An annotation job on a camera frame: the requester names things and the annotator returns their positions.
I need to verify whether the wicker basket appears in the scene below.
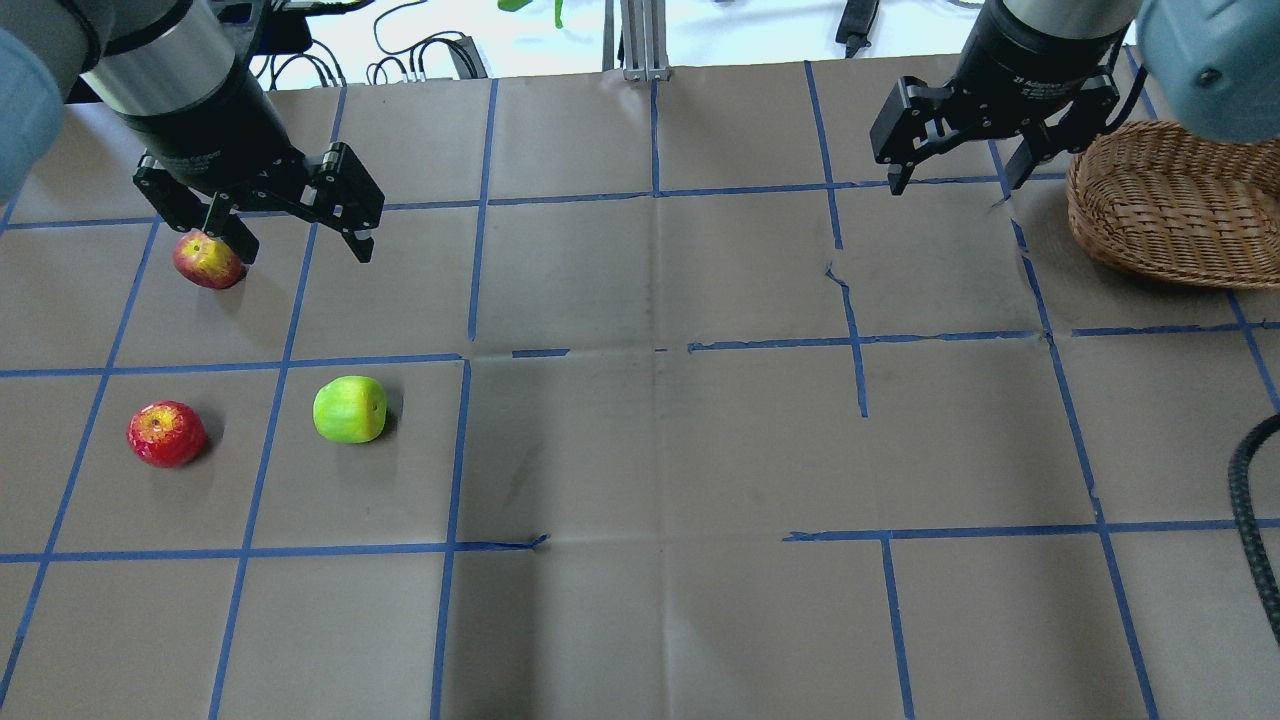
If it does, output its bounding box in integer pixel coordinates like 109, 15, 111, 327
1066, 120, 1279, 290

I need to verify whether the red yellow apple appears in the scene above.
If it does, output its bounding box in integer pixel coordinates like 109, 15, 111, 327
172, 229, 247, 291

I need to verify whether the aluminium frame post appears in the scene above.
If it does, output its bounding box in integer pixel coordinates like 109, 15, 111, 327
600, 0, 671, 82

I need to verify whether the black braided cable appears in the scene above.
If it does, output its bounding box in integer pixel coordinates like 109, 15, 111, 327
1228, 413, 1280, 646

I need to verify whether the green apple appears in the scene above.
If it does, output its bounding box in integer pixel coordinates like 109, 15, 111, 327
312, 375, 388, 445

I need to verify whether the dark red apple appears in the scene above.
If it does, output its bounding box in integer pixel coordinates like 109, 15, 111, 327
125, 400, 209, 469

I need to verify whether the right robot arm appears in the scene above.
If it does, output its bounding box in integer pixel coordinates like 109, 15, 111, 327
869, 1, 1279, 195

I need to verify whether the black power adapter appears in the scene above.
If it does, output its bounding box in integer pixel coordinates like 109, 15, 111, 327
835, 0, 881, 59

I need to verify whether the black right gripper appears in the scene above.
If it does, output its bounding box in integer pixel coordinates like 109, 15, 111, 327
869, 10, 1126, 196

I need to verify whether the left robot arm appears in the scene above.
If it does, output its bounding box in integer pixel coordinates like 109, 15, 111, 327
1, 1, 385, 264

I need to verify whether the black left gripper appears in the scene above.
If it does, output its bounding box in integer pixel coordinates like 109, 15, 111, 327
120, 68, 385, 265

